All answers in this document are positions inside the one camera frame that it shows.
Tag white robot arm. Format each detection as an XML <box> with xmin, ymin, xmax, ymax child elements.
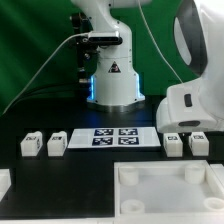
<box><xmin>71</xmin><ymin>0</ymin><xmax>224</xmax><ymax>133</ymax></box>

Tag white marker tag sheet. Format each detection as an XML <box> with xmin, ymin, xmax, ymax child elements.
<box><xmin>68</xmin><ymin>127</ymin><xmax>161</xmax><ymax>149</ymax></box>

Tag white fence piece left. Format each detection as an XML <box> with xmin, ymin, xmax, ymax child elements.
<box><xmin>0</xmin><ymin>169</ymin><xmax>11</xmax><ymax>202</ymax></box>

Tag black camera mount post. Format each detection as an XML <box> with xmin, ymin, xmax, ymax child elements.
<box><xmin>70</xmin><ymin>12</ymin><xmax>96</xmax><ymax>99</ymax></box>

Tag silver front depth camera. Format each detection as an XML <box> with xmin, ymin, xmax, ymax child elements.
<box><xmin>88</xmin><ymin>31</ymin><xmax>122</xmax><ymax>46</ymax></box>

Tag white camera cable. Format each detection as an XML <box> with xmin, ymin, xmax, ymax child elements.
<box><xmin>1</xmin><ymin>32</ymin><xmax>91</xmax><ymax>116</ymax></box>

